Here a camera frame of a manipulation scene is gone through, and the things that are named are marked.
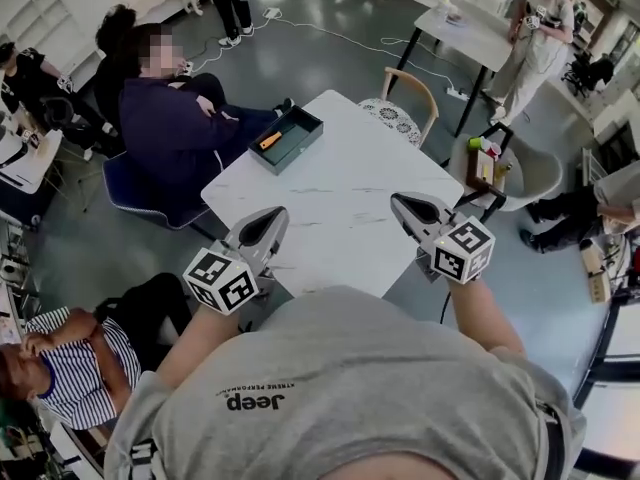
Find long white power cable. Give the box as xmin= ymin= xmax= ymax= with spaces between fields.
xmin=274 ymin=13 xmax=451 ymax=92

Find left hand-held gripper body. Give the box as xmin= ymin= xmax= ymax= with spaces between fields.
xmin=182 ymin=241 xmax=279 ymax=316

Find wavy white power cable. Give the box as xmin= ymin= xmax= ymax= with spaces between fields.
xmin=189 ymin=17 xmax=266 ymax=67

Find person's right forearm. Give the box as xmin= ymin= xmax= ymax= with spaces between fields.
xmin=447 ymin=277 xmax=526 ymax=359

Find black office chair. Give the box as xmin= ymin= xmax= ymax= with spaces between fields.
xmin=562 ymin=52 xmax=616 ymax=99

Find white side table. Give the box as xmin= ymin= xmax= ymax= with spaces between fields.
xmin=0 ymin=117 xmax=64 ymax=197

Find black shoulder strap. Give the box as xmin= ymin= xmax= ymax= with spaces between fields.
xmin=537 ymin=400 xmax=569 ymax=480

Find wooden chair with patterned cushion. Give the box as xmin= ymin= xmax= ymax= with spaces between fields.
xmin=357 ymin=66 xmax=440 ymax=149

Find white wall shelf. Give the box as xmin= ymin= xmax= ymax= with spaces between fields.
xmin=0 ymin=0 xmax=109 ymax=77

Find grey shell chair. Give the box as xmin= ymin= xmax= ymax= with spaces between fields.
xmin=449 ymin=132 xmax=565 ymax=213

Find grey buckled shoulder strap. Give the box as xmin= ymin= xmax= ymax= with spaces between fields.
xmin=127 ymin=437 xmax=161 ymax=480

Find orange handled screwdriver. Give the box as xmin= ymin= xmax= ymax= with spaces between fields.
xmin=258 ymin=123 xmax=297 ymax=150

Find blue chair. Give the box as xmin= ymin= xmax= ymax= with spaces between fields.
xmin=102 ymin=150 xmax=211 ymax=232

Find person's grey t-shirt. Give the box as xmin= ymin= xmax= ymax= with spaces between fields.
xmin=104 ymin=285 xmax=589 ymax=480

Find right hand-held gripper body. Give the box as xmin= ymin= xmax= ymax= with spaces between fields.
xmin=413 ymin=211 xmax=497 ymax=286

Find dark green box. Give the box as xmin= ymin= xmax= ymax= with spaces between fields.
xmin=248 ymin=105 xmax=325 ymax=177

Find person's left forearm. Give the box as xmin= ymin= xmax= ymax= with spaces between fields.
xmin=154 ymin=302 xmax=241 ymax=389

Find brown wooden box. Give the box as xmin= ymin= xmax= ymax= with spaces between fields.
xmin=465 ymin=148 xmax=501 ymax=189

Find black framed glass door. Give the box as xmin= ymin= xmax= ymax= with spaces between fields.
xmin=572 ymin=287 xmax=640 ymax=469

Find black metal frame stand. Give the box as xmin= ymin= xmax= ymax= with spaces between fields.
xmin=457 ymin=121 xmax=516 ymax=224

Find grey table black legs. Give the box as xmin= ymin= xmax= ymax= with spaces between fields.
xmin=394 ymin=0 xmax=519 ymax=138

